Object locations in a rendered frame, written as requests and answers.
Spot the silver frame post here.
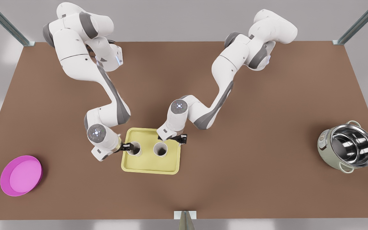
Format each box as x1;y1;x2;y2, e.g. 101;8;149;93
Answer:
332;0;368;45
174;211;197;230
0;0;35;47

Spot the white IKEA cup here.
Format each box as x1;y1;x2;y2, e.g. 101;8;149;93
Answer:
126;142;142;157
153;142;168;158

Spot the green steel cooking pot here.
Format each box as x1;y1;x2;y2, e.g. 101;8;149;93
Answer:
317;120;368;173

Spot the pink round plate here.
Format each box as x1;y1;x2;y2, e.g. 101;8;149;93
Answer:
0;155;43;196

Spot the yellow rectangular tray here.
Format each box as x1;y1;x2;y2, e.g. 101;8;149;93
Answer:
121;127;181;175

